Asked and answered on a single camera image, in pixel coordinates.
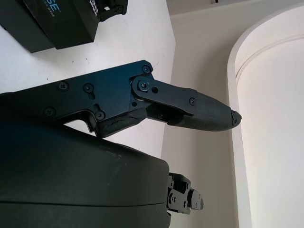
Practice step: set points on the black camera box base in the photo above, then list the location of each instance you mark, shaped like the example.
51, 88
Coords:
26, 38

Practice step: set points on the black RealSense box lid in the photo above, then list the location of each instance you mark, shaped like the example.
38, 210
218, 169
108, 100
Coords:
71, 28

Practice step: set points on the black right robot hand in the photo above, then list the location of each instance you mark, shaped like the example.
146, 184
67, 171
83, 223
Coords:
71, 180

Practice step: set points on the white curved table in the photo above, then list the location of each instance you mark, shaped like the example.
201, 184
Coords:
273, 118

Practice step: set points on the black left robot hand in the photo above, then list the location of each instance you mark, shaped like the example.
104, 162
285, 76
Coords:
114, 8

